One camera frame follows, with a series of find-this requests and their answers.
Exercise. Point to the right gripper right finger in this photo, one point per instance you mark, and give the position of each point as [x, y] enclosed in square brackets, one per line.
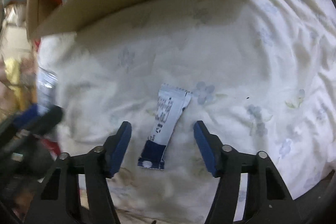
[268, 199]

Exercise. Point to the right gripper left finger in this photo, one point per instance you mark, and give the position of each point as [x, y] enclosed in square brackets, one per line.
[58, 199]

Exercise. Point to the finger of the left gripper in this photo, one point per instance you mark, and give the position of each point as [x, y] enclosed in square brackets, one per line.
[25, 129]

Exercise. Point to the white blue stick sachet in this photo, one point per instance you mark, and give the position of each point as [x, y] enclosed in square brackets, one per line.
[172, 101]

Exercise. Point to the white floral bed sheet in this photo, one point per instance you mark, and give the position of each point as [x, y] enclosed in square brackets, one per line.
[261, 74]

